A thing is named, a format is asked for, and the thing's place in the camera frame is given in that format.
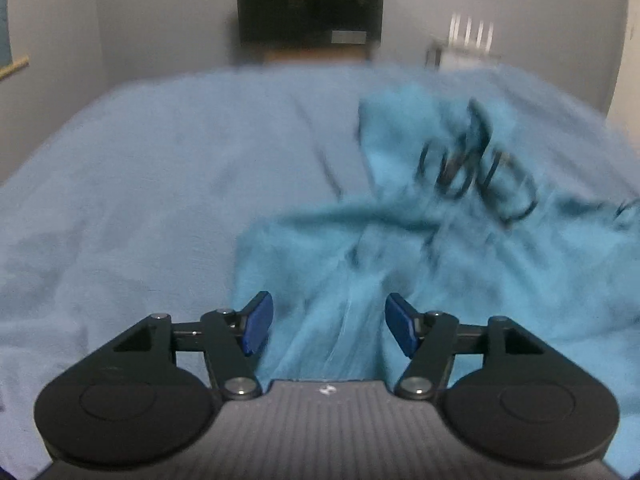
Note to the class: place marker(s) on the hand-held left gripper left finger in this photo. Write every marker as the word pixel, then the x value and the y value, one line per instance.
pixel 257 322

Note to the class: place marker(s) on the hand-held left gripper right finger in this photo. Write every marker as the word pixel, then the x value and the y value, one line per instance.
pixel 402 325

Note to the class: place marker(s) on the teal printed t-shirt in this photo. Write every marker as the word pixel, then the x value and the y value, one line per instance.
pixel 400 240

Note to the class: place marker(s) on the light blue bed blanket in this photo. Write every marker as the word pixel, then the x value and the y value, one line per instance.
pixel 150 185

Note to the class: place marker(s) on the wooden television stand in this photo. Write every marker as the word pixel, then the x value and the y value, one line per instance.
pixel 315 56

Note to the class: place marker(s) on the white antenna router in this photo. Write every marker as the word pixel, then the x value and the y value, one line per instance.
pixel 472 35

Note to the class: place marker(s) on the black flat screen television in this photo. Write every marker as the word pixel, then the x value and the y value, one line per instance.
pixel 310 5

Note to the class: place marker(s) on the wooden window sill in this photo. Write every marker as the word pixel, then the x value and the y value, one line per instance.
pixel 15 67

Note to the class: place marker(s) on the teal curtain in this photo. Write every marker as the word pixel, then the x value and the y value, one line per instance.
pixel 4 30

